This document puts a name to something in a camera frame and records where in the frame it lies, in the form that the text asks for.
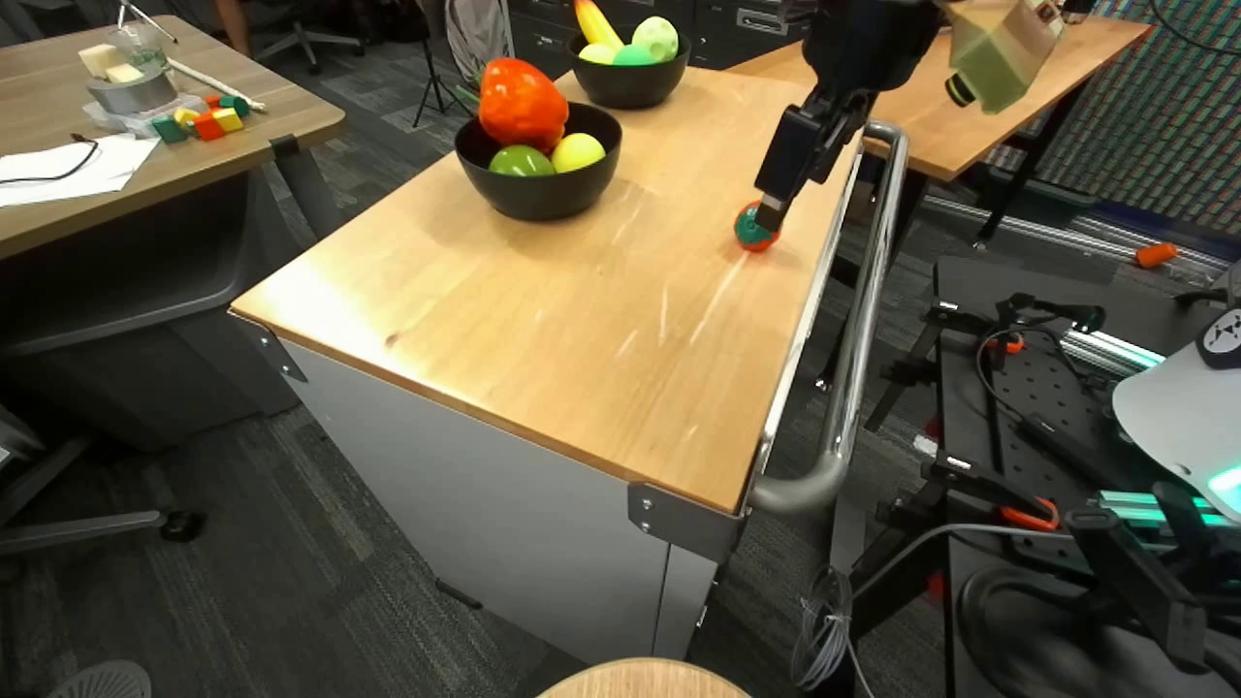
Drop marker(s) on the green patterned partition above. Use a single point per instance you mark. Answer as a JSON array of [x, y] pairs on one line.
[[1165, 117]]

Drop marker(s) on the black office chair base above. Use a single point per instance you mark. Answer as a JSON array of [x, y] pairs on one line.
[[92, 529]]

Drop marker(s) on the long wooden table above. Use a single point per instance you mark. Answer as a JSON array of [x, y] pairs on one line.
[[1032, 117]]

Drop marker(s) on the wooden office desk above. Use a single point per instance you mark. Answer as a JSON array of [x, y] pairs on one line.
[[256, 122]]

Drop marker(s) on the black metal robot stand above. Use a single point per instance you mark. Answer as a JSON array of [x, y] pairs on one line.
[[1032, 606]]

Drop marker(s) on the green toy block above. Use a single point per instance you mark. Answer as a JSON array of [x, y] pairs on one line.
[[171, 130]]

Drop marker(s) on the white paper sheets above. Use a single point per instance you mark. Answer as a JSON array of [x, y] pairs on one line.
[[78, 178]]

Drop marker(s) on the orange apple toy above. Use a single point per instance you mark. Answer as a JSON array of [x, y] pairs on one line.
[[520, 101]]

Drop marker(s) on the wrist mounted camera box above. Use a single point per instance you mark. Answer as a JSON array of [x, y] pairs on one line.
[[1001, 54]]

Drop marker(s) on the yellow banana toy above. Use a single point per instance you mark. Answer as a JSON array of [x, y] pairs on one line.
[[600, 24]]

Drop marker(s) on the black bowl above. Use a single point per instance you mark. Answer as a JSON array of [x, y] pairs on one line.
[[628, 91], [539, 196]]

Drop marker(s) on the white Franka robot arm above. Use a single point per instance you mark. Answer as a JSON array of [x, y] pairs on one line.
[[865, 39]]

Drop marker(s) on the black standing camera tripod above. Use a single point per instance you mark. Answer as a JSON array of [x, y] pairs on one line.
[[430, 79]]

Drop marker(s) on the green pepper toy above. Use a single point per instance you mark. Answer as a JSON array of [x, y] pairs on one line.
[[520, 163]]

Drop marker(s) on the yellow toy block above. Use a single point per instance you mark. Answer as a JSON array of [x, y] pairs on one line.
[[231, 122]]

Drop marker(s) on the white tool cart body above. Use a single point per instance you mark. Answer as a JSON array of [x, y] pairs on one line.
[[516, 516]]

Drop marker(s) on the red tomato toy green top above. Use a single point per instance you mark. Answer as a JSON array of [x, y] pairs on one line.
[[755, 236]]

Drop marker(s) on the round wooden stool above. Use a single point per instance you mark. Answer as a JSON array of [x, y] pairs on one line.
[[642, 680]]

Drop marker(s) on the light green dimpled ball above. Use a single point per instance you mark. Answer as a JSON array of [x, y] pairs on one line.
[[658, 39]]

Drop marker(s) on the red toy block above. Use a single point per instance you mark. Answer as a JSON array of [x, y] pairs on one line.
[[206, 130]]

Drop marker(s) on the white plastic rod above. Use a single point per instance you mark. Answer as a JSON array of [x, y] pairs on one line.
[[217, 87]]

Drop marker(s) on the smooth green ball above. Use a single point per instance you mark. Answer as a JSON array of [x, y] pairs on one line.
[[632, 60]]

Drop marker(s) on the clear plastic container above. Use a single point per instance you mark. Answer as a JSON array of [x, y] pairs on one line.
[[129, 79]]

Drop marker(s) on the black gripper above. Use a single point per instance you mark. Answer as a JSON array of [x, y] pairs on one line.
[[809, 140]]

